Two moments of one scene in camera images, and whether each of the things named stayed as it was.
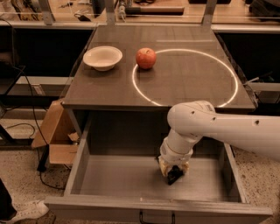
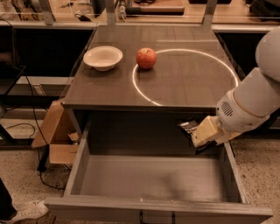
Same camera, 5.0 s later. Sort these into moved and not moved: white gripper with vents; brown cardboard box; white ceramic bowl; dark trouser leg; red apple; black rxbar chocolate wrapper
Moved: white gripper with vents; black rxbar chocolate wrapper
Not moved: red apple; dark trouser leg; white ceramic bowl; brown cardboard box
